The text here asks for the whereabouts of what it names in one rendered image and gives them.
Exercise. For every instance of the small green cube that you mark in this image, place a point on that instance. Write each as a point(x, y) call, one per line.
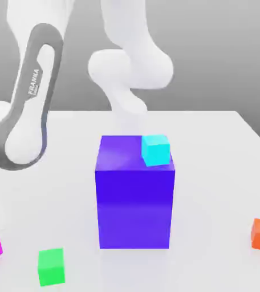
point(51, 268)

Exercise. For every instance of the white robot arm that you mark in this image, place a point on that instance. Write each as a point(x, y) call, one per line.
point(134, 57)

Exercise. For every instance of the small cyan cube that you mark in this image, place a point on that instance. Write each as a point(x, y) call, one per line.
point(157, 150)

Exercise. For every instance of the large purple box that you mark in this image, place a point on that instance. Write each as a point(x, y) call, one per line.
point(133, 205)

